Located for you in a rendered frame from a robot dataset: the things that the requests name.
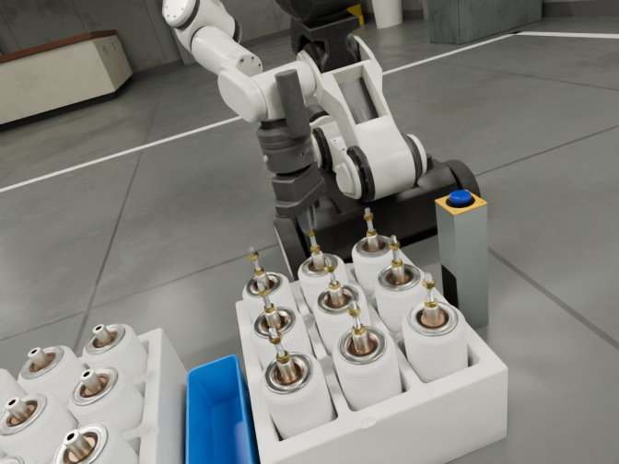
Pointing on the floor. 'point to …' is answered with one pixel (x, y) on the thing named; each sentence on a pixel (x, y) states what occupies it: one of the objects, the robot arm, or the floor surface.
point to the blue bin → (219, 415)
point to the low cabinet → (61, 77)
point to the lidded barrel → (388, 13)
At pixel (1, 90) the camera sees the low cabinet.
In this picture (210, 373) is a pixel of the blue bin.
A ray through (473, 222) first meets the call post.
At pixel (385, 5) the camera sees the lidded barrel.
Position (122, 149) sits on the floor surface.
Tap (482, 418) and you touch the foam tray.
